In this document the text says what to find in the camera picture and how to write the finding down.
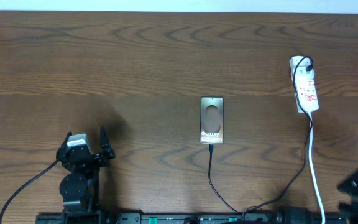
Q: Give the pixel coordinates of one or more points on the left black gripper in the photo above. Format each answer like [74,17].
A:
[105,157]

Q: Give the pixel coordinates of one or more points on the gold Galaxy smartphone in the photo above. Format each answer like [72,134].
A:
[212,120]

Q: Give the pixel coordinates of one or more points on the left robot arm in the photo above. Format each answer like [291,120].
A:
[80,188]

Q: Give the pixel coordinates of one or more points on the white power strip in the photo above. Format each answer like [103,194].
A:
[302,75]

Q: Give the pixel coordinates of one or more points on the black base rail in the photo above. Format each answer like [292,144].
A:
[136,218]

